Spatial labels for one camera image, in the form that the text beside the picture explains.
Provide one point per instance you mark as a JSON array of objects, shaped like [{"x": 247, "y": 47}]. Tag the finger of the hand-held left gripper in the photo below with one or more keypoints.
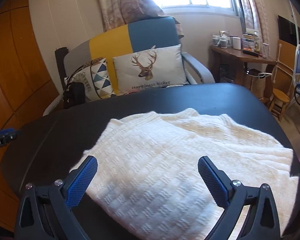
[{"x": 8, "y": 133}]

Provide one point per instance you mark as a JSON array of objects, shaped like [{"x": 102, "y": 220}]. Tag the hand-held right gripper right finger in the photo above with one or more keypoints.
[{"x": 212, "y": 180}]

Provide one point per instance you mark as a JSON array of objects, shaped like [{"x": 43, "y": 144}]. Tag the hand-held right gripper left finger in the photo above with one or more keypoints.
[{"x": 81, "y": 180}]

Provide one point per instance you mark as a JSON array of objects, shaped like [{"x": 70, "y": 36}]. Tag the white knitted sweater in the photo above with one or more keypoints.
[{"x": 152, "y": 155}]

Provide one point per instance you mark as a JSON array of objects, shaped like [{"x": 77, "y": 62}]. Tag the wooden wardrobe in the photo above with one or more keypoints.
[{"x": 15, "y": 67}]

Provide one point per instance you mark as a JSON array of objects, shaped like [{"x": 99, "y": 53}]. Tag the black handbag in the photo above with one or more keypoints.
[{"x": 75, "y": 95}]

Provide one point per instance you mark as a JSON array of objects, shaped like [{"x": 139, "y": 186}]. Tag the triangle pattern pillow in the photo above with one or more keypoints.
[{"x": 101, "y": 77}]

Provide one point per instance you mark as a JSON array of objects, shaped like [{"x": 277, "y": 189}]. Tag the beige tote bag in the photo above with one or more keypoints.
[{"x": 258, "y": 85}]

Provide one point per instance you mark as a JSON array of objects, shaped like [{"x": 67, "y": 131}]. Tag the wooden stool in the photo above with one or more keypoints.
[{"x": 280, "y": 96}]

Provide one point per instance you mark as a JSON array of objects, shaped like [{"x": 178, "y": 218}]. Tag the deer print pillow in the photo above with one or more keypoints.
[{"x": 165, "y": 65}]

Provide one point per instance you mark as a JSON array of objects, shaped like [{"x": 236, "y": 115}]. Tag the wooden side desk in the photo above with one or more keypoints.
[{"x": 240, "y": 55}]

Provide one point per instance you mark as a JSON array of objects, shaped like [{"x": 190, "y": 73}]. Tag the grey mug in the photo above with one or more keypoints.
[{"x": 223, "y": 44}]

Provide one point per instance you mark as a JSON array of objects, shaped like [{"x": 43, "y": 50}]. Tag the white canister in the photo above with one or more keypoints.
[{"x": 236, "y": 43}]

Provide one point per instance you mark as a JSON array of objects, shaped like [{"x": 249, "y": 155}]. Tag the wooden board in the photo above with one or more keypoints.
[{"x": 285, "y": 60}]

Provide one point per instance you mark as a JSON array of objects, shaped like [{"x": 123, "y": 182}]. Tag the patchwork sofa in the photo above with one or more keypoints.
[{"x": 150, "y": 32}]

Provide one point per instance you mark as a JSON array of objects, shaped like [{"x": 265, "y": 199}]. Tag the patterned curtain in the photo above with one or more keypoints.
[
  {"x": 252, "y": 10},
  {"x": 125, "y": 0}
]

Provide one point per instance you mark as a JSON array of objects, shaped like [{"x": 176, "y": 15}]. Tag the black wall screen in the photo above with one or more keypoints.
[{"x": 287, "y": 30}]

